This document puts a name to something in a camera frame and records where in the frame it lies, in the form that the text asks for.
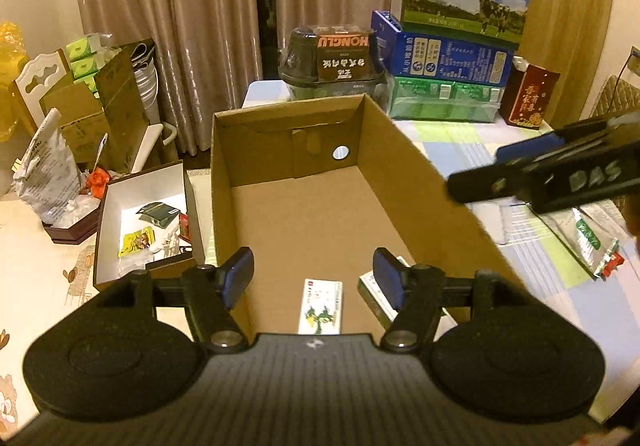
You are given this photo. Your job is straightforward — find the dark packaged bowl set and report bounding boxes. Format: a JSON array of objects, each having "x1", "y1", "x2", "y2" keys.
[{"x1": 279, "y1": 25, "x2": 388, "y2": 106}]

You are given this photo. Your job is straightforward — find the silver foil pouch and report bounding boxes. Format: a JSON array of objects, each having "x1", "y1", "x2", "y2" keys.
[{"x1": 539, "y1": 203, "x2": 627, "y2": 281}]

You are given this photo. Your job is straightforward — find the green white medicine box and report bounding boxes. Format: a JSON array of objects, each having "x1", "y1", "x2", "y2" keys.
[{"x1": 357, "y1": 247, "x2": 411, "y2": 330}]

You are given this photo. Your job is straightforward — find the crumpled silver white bag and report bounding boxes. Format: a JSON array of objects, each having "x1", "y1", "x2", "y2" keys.
[{"x1": 12, "y1": 108, "x2": 80, "y2": 225}]

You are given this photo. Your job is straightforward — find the red gift box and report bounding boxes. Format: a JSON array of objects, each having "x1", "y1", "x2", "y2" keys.
[{"x1": 499, "y1": 65, "x2": 560, "y2": 129}]

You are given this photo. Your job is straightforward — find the blue milk carton case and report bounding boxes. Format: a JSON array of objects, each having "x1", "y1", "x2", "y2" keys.
[{"x1": 371, "y1": 10, "x2": 513, "y2": 88}]

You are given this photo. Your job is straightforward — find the white open shoebox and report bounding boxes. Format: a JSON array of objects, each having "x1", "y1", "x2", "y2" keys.
[{"x1": 92, "y1": 161, "x2": 204, "y2": 291}]

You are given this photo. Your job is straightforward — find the green tissue packs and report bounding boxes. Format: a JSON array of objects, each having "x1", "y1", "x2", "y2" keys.
[{"x1": 65, "y1": 34, "x2": 106, "y2": 94}]

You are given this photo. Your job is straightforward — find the checkered tablecloth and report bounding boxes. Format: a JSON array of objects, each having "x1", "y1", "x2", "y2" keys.
[{"x1": 242, "y1": 79, "x2": 640, "y2": 377}]

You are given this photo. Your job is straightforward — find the white ointment box green dragon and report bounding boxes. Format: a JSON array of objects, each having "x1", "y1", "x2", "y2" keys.
[{"x1": 297, "y1": 278, "x2": 343, "y2": 336}]

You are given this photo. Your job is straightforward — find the green shrink-wrapped drink pack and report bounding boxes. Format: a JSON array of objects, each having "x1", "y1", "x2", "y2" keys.
[{"x1": 387, "y1": 77, "x2": 504, "y2": 123}]

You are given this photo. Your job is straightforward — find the large cardboard box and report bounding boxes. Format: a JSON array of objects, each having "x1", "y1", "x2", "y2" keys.
[{"x1": 210, "y1": 95, "x2": 518, "y2": 338}]

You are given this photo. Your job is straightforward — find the brown cardboard carton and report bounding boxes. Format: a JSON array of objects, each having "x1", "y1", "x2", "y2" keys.
[{"x1": 40, "y1": 50, "x2": 149, "y2": 173}]

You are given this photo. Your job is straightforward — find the yellow plastic bag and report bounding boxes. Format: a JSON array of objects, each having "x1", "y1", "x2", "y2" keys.
[{"x1": 0, "y1": 21, "x2": 28, "y2": 143}]

